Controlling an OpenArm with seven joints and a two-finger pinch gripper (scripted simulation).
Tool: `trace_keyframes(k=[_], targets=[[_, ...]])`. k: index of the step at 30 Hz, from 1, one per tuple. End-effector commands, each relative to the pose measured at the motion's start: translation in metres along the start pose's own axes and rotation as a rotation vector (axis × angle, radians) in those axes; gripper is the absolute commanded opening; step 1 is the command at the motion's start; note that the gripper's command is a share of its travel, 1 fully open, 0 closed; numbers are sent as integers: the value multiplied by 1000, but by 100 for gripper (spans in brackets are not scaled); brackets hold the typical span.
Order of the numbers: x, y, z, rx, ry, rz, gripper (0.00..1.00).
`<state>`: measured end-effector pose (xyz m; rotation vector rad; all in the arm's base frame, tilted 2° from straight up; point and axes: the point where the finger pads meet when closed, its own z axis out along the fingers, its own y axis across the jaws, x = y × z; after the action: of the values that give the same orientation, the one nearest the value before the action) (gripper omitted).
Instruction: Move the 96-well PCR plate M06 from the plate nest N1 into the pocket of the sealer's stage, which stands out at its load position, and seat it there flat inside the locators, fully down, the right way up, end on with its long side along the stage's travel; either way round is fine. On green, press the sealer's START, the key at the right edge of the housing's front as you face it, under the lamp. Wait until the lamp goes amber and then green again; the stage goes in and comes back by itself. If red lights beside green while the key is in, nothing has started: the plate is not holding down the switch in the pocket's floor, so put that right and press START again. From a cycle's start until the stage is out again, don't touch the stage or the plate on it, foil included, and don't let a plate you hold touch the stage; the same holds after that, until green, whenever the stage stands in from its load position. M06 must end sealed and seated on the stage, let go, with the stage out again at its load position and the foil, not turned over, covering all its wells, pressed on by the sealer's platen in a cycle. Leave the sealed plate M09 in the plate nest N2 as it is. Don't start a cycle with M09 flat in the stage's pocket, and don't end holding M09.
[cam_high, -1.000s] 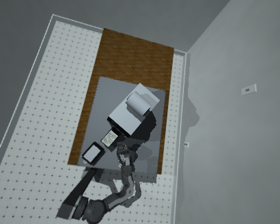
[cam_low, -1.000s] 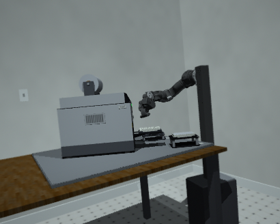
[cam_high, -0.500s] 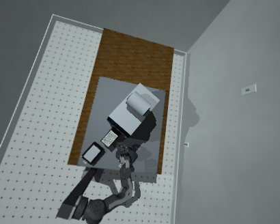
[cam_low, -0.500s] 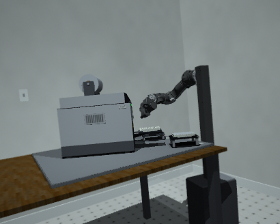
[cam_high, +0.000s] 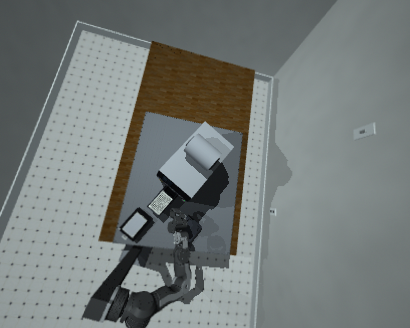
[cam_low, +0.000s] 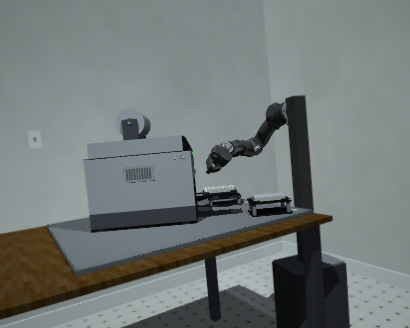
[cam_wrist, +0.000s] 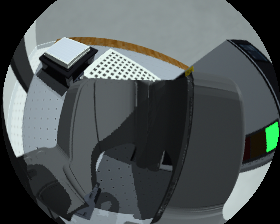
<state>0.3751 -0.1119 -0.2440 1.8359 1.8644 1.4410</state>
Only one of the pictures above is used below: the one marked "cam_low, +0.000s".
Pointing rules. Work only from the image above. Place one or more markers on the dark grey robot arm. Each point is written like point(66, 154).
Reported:
point(275, 114)

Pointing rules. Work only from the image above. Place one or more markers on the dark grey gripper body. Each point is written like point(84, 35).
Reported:
point(221, 155)

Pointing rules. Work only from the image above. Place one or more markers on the grey cylinder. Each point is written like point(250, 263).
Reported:
point(143, 121)

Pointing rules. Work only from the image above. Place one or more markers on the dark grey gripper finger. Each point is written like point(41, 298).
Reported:
point(209, 162)
point(215, 169)

